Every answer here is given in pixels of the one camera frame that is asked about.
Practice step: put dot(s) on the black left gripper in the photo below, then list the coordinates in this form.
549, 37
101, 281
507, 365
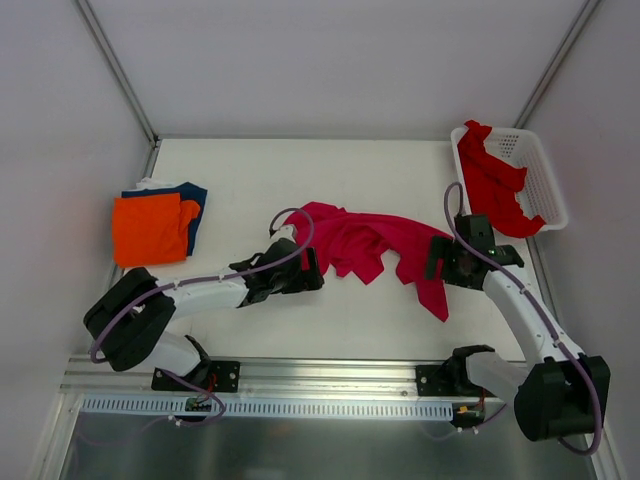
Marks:
310, 268

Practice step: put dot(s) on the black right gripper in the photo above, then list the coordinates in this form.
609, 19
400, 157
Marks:
437, 261

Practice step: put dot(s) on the magenta t shirt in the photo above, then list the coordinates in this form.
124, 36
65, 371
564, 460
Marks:
354, 243

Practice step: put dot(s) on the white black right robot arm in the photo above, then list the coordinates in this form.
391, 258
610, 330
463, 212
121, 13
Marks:
562, 391

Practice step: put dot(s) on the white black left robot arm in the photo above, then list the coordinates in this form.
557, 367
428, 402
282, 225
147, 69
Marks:
129, 323

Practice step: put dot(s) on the red t shirt in basket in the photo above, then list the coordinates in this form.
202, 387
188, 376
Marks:
492, 185

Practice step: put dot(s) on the white perforated plastic basket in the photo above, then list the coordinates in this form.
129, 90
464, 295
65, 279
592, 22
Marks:
541, 194

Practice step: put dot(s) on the navy blue folded t shirt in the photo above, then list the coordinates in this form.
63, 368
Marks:
187, 191

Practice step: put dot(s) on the orange folded t shirt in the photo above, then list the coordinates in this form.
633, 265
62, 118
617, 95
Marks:
152, 230

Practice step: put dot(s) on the white folded t shirt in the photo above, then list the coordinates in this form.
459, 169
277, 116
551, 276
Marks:
148, 183

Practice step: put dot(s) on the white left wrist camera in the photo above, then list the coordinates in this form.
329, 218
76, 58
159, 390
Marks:
287, 231

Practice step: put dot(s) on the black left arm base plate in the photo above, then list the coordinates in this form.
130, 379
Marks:
211, 375

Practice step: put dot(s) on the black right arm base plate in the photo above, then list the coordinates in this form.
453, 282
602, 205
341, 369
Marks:
440, 380

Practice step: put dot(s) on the aluminium front rail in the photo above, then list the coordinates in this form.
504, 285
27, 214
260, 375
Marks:
270, 378

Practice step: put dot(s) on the white slotted cable duct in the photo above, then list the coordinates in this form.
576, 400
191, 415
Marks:
439, 411

